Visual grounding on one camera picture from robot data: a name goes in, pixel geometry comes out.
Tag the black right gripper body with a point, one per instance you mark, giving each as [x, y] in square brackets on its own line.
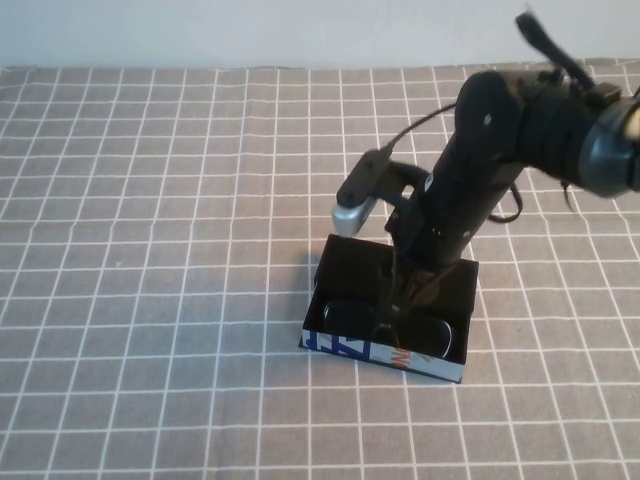
[435, 235]

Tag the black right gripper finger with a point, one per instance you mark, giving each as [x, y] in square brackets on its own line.
[389, 300]
[420, 287]

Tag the black framed glasses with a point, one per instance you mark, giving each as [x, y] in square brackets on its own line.
[345, 315]

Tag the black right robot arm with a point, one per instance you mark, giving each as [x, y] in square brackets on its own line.
[500, 130]

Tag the printed glasses case black lining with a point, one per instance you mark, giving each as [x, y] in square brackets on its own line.
[350, 272]

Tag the grey white checked tablecloth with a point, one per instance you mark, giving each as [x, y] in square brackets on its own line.
[150, 250]

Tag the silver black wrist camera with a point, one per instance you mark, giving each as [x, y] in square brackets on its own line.
[357, 200]

